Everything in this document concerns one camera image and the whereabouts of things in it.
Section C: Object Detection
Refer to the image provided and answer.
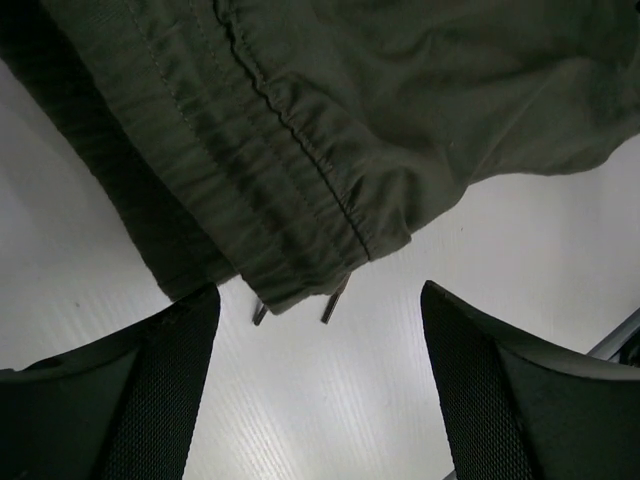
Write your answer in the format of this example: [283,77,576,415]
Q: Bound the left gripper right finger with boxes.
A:
[421,281,639,479]

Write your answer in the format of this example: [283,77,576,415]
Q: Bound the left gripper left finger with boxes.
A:
[1,286,220,480]

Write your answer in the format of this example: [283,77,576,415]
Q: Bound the olive green shorts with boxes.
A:
[1,1,639,313]

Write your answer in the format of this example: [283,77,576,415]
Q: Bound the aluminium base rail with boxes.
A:
[587,310,639,361]

